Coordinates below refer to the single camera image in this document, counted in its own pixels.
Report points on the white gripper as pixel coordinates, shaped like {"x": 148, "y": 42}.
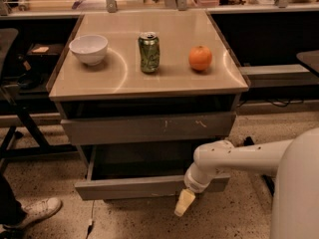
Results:
{"x": 191, "y": 184}

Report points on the grey drawer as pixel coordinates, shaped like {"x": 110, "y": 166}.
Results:
{"x": 135, "y": 170}
{"x": 148, "y": 128}

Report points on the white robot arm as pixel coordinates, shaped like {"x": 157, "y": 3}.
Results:
{"x": 295, "y": 165}

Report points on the grey top drawer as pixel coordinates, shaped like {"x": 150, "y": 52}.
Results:
{"x": 148, "y": 128}

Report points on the black stand leg bar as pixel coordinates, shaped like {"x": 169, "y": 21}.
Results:
{"x": 267, "y": 179}

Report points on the orange fruit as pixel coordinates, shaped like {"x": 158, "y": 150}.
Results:
{"x": 200, "y": 58}

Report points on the white sneaker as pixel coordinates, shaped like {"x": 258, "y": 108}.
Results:
{"x": 38, "y": 211}

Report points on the green soda can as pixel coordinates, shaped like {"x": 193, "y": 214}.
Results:
{"x": 149, "y": 45}

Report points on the dark trouser leg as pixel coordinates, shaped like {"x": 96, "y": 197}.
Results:
{"x": 8, "y": 201}

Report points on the white ceramic bowl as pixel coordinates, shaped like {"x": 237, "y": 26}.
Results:
{"x": 89, "y": 49}

